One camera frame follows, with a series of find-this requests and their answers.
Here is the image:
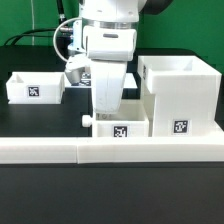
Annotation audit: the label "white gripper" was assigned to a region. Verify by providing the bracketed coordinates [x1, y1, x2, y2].
[83, 26, 137, 114]

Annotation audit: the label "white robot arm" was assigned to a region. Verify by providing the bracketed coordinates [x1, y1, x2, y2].
[80, 0, 173, 114]

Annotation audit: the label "white marker plate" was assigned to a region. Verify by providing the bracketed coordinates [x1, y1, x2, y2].
[64, 73, 137, 89]

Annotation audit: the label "black cables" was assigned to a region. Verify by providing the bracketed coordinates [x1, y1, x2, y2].
[2, 0, 74, 47]

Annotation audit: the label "white drawer cabinet box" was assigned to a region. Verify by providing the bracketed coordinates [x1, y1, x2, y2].
[138, 56, 221, 137]

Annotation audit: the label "white drawer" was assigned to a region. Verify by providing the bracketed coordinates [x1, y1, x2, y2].
[6, 72, 65, 104]
[82, 100, 149, 138]

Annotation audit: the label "white drawer front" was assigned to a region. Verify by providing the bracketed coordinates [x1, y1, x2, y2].
[82, 100, 149, 138]

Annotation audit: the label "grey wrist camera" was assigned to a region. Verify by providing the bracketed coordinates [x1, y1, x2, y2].
[65, 54, 89, 85]

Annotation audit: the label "white L-shaped fence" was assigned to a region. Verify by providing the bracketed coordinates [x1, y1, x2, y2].
[0, 134, 224, 164]

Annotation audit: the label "white drawer rear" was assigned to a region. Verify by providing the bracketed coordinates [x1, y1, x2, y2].
[6, 72, 65, 104]

